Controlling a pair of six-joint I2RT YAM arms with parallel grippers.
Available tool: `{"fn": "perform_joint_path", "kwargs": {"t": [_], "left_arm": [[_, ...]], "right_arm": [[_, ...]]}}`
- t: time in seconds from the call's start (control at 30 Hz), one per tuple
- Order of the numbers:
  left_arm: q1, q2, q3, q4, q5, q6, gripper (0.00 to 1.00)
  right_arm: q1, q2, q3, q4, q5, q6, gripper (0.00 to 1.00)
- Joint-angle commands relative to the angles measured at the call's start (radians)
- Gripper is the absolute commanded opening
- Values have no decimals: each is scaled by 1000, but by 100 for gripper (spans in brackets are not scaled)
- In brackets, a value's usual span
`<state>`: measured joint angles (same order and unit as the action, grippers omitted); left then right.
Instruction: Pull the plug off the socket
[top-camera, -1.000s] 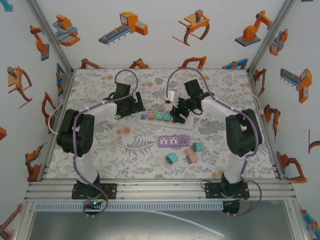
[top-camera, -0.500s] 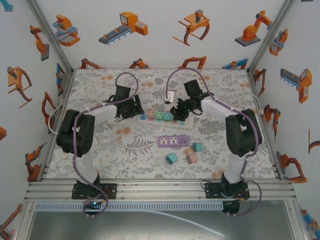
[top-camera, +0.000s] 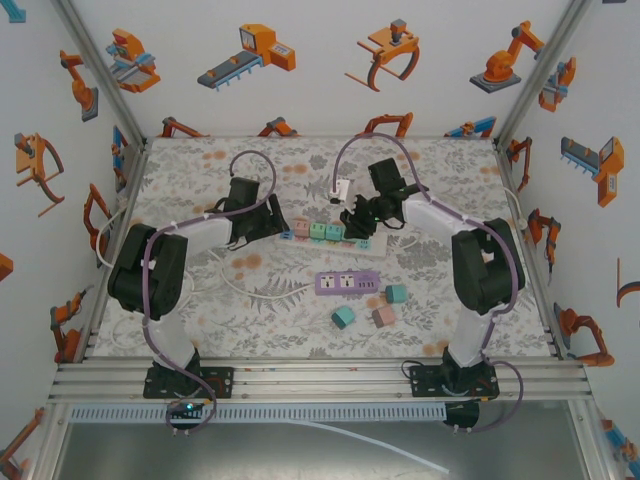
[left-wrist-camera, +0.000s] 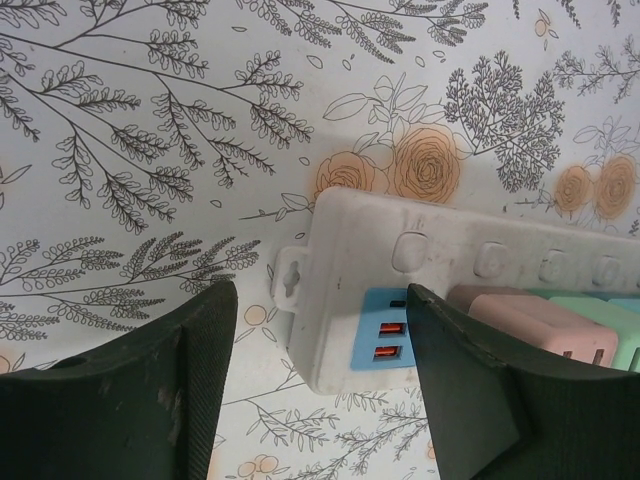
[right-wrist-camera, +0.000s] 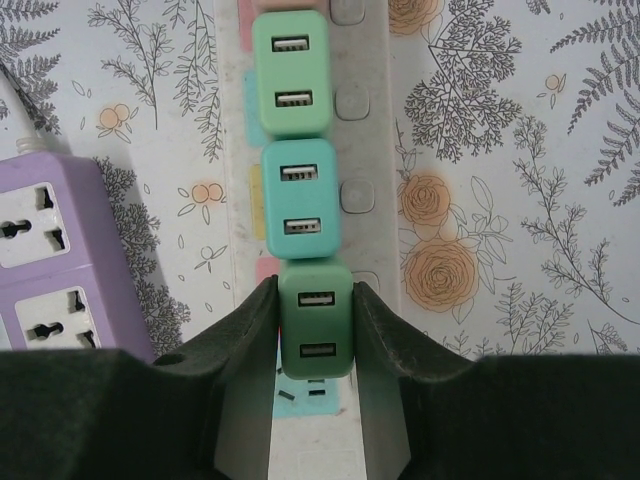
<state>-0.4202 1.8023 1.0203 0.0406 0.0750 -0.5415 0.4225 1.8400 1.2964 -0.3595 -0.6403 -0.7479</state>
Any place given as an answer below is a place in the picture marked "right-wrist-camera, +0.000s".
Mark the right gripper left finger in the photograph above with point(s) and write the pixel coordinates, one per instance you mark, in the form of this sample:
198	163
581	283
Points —
240	350

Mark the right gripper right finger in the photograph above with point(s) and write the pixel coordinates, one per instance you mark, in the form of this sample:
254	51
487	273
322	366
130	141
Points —
385	350

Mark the green USB charger plug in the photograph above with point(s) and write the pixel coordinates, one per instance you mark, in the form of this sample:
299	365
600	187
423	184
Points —
317	325
292	70

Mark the teal USB charger plug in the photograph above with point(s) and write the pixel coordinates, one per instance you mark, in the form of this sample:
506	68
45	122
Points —
302	200

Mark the purple power strip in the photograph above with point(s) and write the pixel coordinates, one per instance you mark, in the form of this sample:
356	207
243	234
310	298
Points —
115	240

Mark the white power strip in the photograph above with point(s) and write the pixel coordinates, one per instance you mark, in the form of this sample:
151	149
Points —
370	150

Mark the pink USB charger plug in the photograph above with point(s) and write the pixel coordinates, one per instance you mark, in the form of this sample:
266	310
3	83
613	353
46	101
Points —
290	4

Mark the floral table mat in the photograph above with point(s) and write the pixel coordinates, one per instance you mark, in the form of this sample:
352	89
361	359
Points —
500	200

